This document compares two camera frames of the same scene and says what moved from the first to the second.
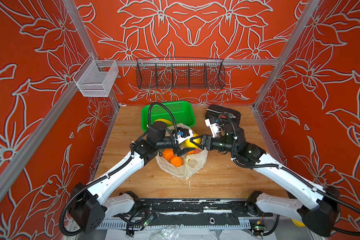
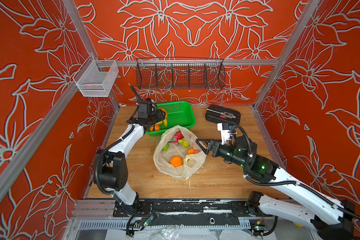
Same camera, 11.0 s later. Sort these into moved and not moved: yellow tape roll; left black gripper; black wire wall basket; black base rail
Moved: left black gripper
Not moved: black wire wall basket; yellow tape roll; black base rail
